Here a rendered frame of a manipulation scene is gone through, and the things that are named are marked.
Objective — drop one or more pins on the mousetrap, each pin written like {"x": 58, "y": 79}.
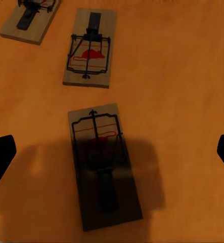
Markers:
{"x": 30, "y": 20}
{"x": 105, "y": 181}
{"x": 90, "y": 53}

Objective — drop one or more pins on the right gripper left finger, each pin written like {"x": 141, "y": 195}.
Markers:
{"x": 7, "y": 153}

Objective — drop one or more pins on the cabinet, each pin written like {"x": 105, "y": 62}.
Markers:
{"x": 167, "y": 79}

